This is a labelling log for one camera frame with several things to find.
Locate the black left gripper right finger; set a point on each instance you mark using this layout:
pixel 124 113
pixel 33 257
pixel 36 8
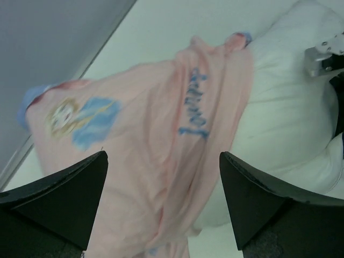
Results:
pixel 272 218

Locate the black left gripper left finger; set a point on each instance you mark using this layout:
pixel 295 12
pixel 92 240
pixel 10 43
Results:
pixel 53 216

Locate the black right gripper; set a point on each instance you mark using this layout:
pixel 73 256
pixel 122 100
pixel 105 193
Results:
pixel 335 97

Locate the white pillow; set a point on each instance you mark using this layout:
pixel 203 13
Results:
pixel 285 127

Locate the Frozen Elsa print pillowcase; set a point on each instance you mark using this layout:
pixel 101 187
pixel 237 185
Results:
pixel 163 126

